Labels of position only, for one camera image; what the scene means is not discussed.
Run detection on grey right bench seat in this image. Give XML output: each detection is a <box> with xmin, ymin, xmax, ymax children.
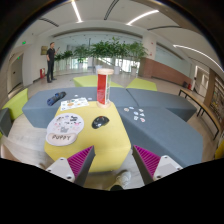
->
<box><xmin>118</xmin><ymin>88</ymin><xmax>203</xmax><ymax>167</ymax></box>

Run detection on lime green far bench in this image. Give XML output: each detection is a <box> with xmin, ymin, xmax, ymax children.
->
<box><xmin>72</xmin><ymin>74</ymin><xmax>158</xmax><ymax>92</ymax></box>

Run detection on lime green left chair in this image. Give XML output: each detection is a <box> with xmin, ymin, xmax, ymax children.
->
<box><xmin>3</xmin><ymin>89</ymin><xmax>28</xmax><ymax>120</ymax></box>

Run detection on grey left bench seat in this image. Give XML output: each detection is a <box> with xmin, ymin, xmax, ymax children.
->
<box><xmin>21</xmin><ymin>86</ymin><xmax>130</xmax><ymax>130</ymax></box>

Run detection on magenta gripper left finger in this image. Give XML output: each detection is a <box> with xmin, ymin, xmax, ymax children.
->
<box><xmin>47</xmin><ymin>146</ymin><xmax>95</xmax><ymax>186</ymax></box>

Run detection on black computer mouse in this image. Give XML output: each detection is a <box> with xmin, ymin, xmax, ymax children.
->
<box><xmin>92</xmin><ymin>116</ymin><xmax>109</xmax><ymax>129</ymax></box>

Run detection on white sticker sheet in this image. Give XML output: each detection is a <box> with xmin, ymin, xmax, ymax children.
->
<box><xmin>61</xmin><ymin>97</ymin><xmax>89</xmax><ymax>111</ymax></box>

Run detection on round puppy mouse pad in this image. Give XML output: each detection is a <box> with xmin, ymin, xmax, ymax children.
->
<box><xmin>46</xmin><ymin>113</ymin><xmax>84</xmax><ymax>146</ymax></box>

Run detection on man in black clothes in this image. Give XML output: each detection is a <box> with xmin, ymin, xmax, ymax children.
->
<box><xmin>46</xmin><ymin>42</ymin><xmax>57</xmax><ymax>83</ymax></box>

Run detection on green potted plants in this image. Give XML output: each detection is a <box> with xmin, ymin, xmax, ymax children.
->
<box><xmin>55</xmin><ymin>37</ymin><xmax>148</xmax><ymax>67</ymax></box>

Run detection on wooden side table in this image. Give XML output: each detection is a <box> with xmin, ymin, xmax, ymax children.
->
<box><xmin>179</xmin><ymin>89</ymin><xmax>222</xmax><ymax>139</ymax></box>

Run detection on grey bench seat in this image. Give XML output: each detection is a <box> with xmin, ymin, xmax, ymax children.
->
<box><xmin>118</xmin><ymin>88</ymin><xmax>203</xmax><ymax>167</ymax></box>
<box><xmin>21</xmin><ymin>86</ymin><xmax>130</xmax><ymax>130</ymax></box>

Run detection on white shoe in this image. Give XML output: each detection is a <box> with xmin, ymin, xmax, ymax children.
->
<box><xmin>116</xmin><ymin>171</ymin><xmax>131</xmax><ymax>188</ymax></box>

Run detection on dark blue folded umbrella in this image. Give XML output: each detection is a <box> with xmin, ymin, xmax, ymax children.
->
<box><xmin>47</xmin><ymin>91</ymin><xmax>66</xmax><ymax>106</ymax></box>

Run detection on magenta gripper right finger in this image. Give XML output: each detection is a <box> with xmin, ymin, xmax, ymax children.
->
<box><xmin>132</xmin><ymin>145</ymin><xmax>182</xmax><ymax>185</ymax></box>

